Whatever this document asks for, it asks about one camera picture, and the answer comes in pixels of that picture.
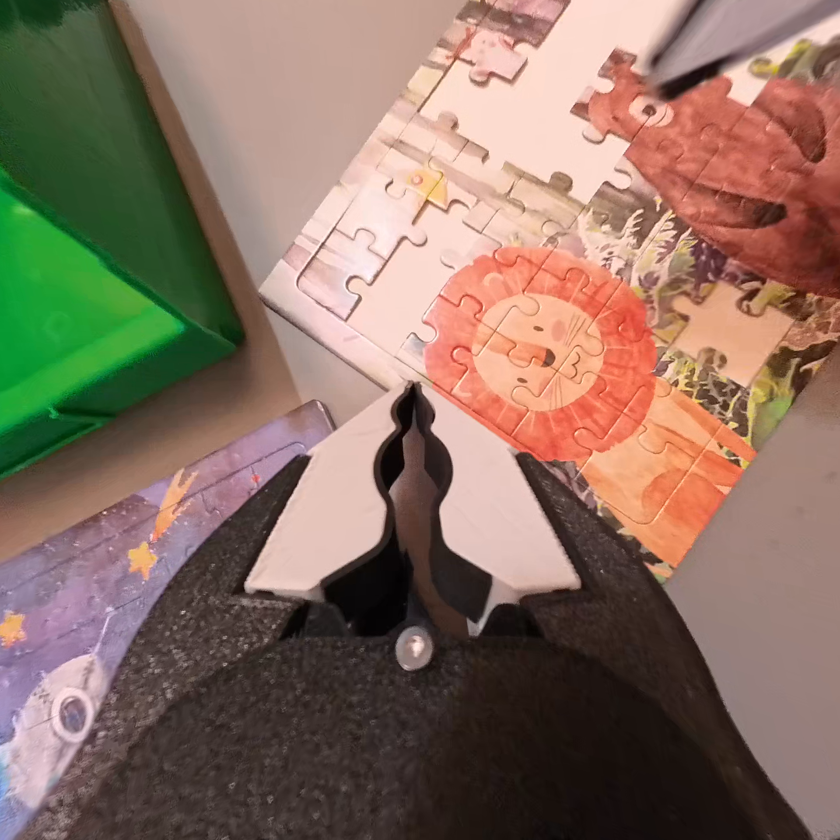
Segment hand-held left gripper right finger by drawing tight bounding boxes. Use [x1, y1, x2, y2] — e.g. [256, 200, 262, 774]
[415, 382, 584, 639]

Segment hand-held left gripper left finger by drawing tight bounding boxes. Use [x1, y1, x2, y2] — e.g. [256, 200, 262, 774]
[244, 382, 416, 605]

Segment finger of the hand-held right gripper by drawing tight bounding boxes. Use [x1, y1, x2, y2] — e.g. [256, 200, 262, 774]
[645, 0, 840, 101]

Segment brown green puzzle piece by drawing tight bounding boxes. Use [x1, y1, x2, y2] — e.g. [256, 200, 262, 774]
[748, 39, 840, 86]

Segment assembled orange lion pieces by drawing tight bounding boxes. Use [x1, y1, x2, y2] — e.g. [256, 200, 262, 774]
[403, 246, 760, 573]

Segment jigsaw puzzle frame board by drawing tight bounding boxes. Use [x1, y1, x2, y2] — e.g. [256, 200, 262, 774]
[259, 0, 840, 583]

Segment pink spotted puzzle piece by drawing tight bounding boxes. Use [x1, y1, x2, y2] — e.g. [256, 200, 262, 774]
[459, 29, 530, 84]

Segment space themed puzzle board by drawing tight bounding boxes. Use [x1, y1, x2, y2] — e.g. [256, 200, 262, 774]
[0, 400, 340, 840]

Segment green plastic bin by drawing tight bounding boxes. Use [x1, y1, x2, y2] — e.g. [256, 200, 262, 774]
[0, 0, 246, 481]

